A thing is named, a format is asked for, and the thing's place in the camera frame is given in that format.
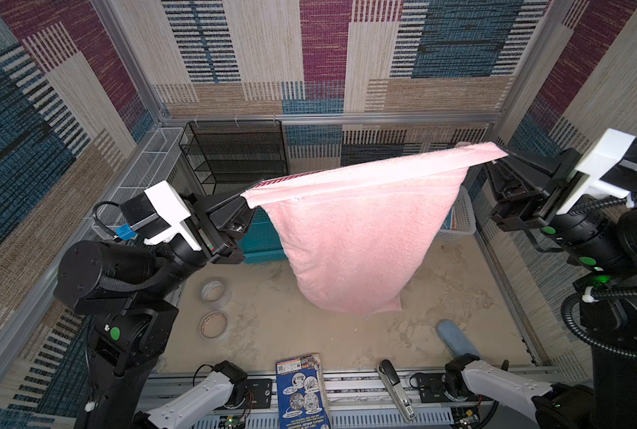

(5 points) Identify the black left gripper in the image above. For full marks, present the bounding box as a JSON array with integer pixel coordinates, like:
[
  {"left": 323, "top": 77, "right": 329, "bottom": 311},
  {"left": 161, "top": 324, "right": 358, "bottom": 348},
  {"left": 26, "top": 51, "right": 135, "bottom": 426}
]
[{"left": 136, "top": 186, "right": 255, "bottom": 310}]

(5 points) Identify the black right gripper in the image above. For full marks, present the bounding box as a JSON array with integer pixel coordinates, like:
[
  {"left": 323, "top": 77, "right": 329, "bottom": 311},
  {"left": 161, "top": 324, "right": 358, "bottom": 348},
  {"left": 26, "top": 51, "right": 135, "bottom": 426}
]
[{"left": 479, "top": 138, "right": 636, "bottom": 272}]

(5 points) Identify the pink terry towel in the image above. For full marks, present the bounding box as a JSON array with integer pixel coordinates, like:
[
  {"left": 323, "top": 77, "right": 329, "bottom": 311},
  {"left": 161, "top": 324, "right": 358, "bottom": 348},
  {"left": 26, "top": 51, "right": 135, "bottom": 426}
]
[{"left": 243, "top": 142, "right": 506, "bottom": 315}]

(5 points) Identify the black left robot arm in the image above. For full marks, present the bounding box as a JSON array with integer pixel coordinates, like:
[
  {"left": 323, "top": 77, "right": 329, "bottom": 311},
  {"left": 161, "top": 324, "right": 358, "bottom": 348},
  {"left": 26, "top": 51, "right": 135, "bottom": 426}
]
[{"left": 54, "top": 182, "right": 255, "bottom": 428}]

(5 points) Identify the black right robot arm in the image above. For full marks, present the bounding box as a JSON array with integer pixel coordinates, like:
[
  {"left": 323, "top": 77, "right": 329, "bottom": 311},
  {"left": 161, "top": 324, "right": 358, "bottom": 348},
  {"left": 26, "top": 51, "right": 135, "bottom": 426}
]
[{"left": 442, "top": 148, "right": 637, "bottom": 428}]

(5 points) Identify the teal plastic basket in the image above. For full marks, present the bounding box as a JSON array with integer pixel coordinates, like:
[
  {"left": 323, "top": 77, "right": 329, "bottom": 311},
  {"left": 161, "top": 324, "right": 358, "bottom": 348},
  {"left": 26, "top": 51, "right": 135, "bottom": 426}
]
[{"left": 239, "top": 207, "right": 286, "bottom": 265}]

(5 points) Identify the white plastic basket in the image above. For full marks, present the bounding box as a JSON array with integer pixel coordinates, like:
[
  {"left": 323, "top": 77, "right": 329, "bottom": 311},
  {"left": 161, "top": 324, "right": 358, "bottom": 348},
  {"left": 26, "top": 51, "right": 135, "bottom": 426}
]
[{"left": 435, "top": 186, "right": 477, "bottom": 242}]

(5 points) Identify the blue printed package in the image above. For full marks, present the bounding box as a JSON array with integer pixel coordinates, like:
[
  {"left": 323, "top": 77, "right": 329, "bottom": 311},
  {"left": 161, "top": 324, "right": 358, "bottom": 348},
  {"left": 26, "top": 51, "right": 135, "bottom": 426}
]
[{"left": 276, "top": 353, "right": 332, "bottom": 429}]

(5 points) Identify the black silver stapler tool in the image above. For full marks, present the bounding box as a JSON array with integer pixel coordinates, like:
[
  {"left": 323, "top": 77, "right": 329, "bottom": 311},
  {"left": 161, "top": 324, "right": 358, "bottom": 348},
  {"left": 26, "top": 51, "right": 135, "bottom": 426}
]
[{"left": 377, "top": 359, "right": 416, "bottom": 423}]

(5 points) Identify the black wire shelf rack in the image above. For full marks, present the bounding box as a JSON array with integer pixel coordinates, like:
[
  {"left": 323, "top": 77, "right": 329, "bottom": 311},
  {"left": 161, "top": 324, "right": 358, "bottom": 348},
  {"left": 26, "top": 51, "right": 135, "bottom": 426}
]
[{"left": 180, "top": 120, "right": 289, "bottom": 195}]

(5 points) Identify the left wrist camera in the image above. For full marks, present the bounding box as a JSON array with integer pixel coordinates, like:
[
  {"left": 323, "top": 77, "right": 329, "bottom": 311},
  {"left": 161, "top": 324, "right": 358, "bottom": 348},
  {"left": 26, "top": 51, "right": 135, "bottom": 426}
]
[{"left": 118, "top": 181, "right": 202, "bottom": 251}]

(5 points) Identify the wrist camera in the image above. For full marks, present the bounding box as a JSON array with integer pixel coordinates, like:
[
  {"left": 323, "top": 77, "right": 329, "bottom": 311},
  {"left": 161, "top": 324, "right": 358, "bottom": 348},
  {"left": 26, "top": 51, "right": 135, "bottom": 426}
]
[
  {"left": 118, "top": 181, "right": 202, "bottom": 251},
  {"left": 556, "top": 129, "right": 637, "bottom": 216}
]

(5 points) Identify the white wire mesh tray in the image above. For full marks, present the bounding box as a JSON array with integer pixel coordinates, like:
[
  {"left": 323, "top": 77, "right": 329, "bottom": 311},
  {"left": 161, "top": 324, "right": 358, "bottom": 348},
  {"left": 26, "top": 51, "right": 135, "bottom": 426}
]
[{"left": 90, "top": 127, "right": 186, "bottom": 241}]

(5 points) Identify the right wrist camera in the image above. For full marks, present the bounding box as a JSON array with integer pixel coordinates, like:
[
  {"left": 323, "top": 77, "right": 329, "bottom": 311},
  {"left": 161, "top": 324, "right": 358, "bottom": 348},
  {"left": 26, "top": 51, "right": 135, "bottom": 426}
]
[{"left": 556, "top": 129, "right": 637, "bottom": 216}]

